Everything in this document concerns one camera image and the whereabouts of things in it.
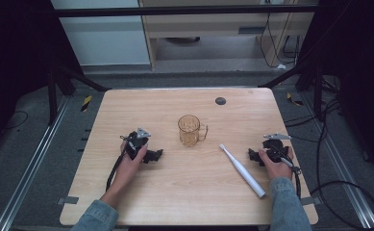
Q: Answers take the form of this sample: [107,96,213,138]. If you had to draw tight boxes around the aluminium floor rail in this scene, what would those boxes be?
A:
[301,91,374,231]
[0,95,71,231]

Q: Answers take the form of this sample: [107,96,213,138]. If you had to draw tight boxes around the yellow black striped tape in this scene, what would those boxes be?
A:
[286,91,305,107]
[80,93,93,113]

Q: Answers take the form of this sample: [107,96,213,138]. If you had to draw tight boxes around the grey tape strip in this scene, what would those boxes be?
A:
[301,195,322,207]
[56,195,80,206]

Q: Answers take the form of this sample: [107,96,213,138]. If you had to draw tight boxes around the person's left hand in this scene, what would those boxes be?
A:
[114,142,149,188]

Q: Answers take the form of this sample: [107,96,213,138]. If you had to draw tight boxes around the person's right hand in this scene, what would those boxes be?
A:
[258,146,295,181]

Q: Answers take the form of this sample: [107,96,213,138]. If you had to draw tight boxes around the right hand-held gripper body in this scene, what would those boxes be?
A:
[262,132,292,164]

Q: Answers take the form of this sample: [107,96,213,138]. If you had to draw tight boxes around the thin black floor cable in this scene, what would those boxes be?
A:
[3,110,30,132]

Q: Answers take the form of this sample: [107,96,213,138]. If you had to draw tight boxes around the white electric toothbrush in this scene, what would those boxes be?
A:
[218,143,267,199]

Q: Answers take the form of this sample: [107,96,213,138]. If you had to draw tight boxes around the black cables under desk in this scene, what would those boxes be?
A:
[259,0,301,69]

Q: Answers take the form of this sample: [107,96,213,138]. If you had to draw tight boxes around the amber transparent cup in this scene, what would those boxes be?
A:
[177,114,210,148]

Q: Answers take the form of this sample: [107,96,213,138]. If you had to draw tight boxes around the left hand-held gripper cable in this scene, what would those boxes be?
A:
[105,150,127,193]

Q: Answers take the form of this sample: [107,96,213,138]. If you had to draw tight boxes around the dark curtain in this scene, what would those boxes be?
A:
[296,0,374,181]
[0,0,83,158]

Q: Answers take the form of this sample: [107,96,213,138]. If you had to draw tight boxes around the hand-held gripper cable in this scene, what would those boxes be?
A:
[270,143,303,199]
[105,150,127,193]

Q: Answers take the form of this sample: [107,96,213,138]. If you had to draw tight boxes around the black floor cable loop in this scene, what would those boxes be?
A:
[284,95,374,229]

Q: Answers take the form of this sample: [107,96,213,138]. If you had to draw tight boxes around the black horizontal bar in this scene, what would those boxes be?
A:
[53,4,319,18]

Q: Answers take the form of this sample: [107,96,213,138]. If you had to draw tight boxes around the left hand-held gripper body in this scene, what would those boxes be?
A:
[120,127,152,162]

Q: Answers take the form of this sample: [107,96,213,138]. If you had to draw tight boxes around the black metal stand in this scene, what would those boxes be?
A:
[45,62,112,127]
[257,59,325,122]

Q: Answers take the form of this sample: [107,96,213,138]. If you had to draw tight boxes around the right hand-held gripper cable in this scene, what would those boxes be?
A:
[270,143,303,199]

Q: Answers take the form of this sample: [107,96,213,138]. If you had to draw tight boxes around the white cabinet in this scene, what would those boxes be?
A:
[50,0,152,67]

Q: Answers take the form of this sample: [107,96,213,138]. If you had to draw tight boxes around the light wooden desk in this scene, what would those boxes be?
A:
[138,0,318,70]

